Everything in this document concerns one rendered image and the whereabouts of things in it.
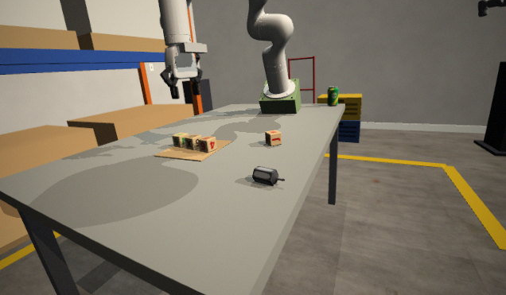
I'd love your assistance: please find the green drink can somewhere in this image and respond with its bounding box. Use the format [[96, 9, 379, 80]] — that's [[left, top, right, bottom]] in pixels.
[[328, 87, 338, 107]]

